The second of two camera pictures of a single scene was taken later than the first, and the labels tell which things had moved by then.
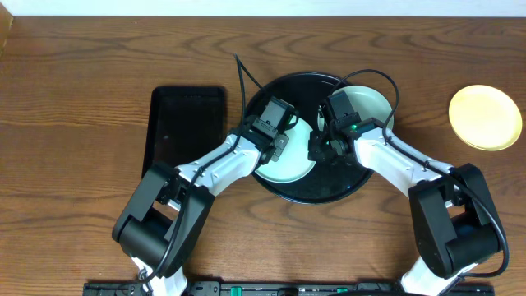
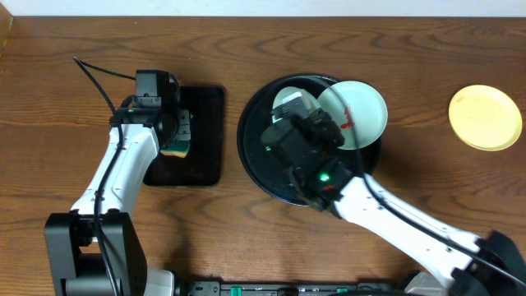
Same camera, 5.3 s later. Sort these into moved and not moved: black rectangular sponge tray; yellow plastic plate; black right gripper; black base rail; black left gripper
Moved: black right gripper; black left gripper
Not moved: black base rail; yellow plastic plate; black rectangular sponge tray
